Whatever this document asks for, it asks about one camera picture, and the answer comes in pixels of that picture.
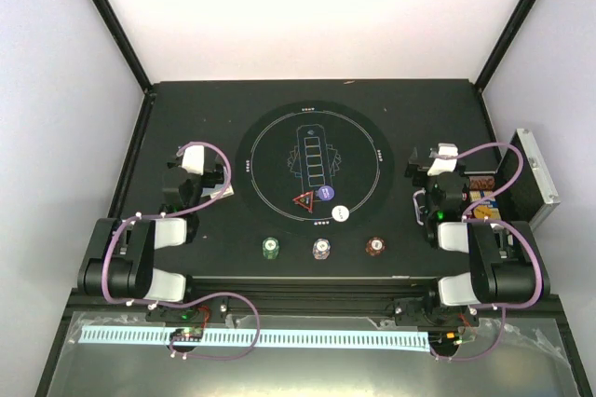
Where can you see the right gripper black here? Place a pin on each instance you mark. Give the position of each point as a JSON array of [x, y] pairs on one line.
[[419, 172]]

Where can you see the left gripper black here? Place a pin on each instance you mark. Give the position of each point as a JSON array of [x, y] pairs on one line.
[[215, 177]]

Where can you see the green chip stack source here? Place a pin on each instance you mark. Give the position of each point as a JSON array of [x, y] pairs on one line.
[[270, 248]]

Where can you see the purple round button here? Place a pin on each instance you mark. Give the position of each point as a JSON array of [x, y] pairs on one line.
[[325, 193]]

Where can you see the red triangular button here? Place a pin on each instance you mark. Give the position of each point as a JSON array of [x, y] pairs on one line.
[[305, 201]]

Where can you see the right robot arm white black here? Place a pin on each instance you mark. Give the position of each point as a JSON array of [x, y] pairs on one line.
[[505, 268]]

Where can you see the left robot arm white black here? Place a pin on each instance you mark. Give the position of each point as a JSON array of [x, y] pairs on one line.
[[120, 258]]

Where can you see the brown chip row in case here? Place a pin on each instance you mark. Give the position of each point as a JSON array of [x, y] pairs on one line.
[[483, 182]]

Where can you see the boxed card deck in case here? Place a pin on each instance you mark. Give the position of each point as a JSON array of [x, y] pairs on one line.
[[488, 208]]

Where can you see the brown orange chip stack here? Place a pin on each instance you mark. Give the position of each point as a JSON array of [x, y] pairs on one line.
[[375, 246]]

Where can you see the white dealer button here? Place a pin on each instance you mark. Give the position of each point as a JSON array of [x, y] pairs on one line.
[[340, 213]]

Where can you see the round black poker mat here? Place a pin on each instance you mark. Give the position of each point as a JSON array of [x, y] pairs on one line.
[[302, 146]]

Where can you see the right circuit board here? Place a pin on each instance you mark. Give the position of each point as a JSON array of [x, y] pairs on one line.
[[456, 338]]

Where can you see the circuit board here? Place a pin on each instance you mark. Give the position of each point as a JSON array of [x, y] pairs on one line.
[[456, 338], [187, 334]]

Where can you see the left circuit board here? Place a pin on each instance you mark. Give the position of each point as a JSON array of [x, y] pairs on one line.
[[187, 334]]

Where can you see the light blue slotted strip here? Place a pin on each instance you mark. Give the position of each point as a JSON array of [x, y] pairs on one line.
[[266, 338]]

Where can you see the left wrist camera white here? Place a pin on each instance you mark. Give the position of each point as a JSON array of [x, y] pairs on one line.
[[193, 159]]

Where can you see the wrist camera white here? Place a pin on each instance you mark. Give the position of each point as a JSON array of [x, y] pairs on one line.
[[444, 159], [193, 159]]

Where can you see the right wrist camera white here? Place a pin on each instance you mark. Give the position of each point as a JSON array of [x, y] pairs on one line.
[[444, 159]]

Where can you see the black aluminium rail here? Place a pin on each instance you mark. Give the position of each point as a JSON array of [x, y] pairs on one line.
[[317, 297]]

